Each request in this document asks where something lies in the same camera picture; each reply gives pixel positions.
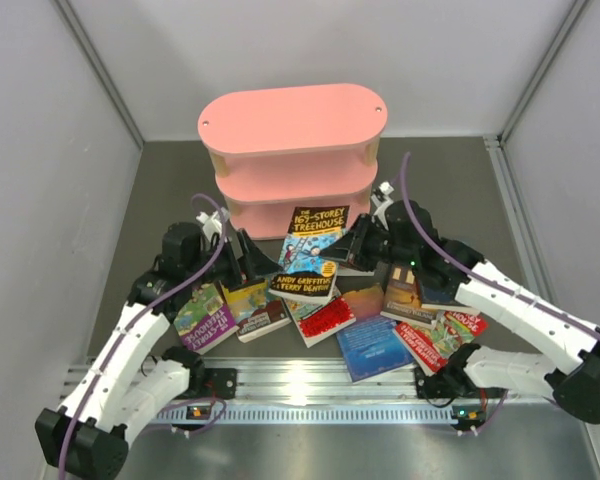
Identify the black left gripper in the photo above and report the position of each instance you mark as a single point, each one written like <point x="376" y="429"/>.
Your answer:
<point x="258" y="264"/>

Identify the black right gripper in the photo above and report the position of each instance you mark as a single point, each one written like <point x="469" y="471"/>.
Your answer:
<point x="352" y="250"/>

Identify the yellow Brideshead Revisited book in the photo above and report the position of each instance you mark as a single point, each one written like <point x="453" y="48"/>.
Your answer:
<point x="256" y="310"/>

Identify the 169-storey treehouse book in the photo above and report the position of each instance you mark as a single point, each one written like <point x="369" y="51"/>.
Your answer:
<point x="306" y="276"/>

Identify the purple 117-storey treehouse book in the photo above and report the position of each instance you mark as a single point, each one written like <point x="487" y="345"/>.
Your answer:
<point x="205" y="320"/>

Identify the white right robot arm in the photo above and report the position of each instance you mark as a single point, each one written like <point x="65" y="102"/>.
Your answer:
<point x="566" y="364"/>

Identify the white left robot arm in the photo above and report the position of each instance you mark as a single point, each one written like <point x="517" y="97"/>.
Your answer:
<point x="90" y="433"/>

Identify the brown dark cover book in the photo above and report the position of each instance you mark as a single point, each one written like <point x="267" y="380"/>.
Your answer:
<point x="402" y="300"/>

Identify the dark blue paperback book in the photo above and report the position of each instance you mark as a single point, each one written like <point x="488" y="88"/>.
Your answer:
<point x="439" y="300"/>

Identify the blue orange paperback book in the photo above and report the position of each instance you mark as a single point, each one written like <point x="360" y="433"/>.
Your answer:
<point x="369" y="346"/>

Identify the pink three-tier shelf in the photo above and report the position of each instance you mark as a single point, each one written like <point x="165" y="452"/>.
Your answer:
<point x="274" y="150"/>

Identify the red green treehouse book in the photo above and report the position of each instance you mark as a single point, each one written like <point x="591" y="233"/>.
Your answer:
<point x="432" y="348"/>

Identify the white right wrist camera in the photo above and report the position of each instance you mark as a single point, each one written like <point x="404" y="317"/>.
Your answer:
<point x="381" y="197"/>

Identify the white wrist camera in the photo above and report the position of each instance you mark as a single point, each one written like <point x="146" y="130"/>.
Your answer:
<point x="381" y="197"/>
<point x="212" y="224"/>

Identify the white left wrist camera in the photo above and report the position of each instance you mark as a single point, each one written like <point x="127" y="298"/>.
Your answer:
<point x="212" y="224"/>

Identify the aluminium mounting rail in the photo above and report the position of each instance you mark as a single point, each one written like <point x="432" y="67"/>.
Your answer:
<point x="314" y="391"/>

